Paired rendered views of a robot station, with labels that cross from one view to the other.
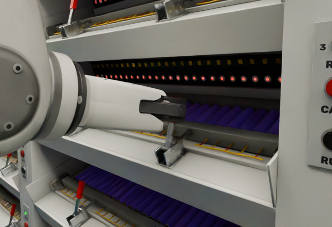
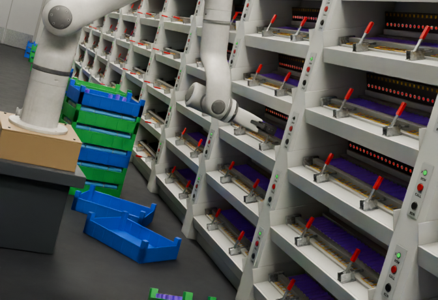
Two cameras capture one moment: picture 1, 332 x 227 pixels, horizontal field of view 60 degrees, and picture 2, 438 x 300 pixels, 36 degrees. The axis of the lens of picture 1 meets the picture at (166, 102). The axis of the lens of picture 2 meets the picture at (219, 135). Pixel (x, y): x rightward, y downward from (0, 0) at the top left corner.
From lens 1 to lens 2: 200 cm
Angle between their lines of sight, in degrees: 25
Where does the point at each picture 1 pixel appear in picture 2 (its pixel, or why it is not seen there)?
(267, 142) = not seen: hidden behind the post
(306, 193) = (281, 156)
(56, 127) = (226, 118)
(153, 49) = (271, 105)
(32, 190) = (207, 164)
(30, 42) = (226, 100)
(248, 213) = (272, 164)
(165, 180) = (259, 154)
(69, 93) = (232, 111)
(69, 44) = (249, 90)
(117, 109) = (243, 119)
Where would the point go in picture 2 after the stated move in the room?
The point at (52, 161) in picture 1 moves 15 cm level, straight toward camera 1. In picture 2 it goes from (223, 152) to (219, 156)
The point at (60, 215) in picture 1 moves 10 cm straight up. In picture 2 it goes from (217, 179) to (224, 154)
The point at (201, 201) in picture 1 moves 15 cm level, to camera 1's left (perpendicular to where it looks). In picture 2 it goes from (264, 162) to (227, 149)
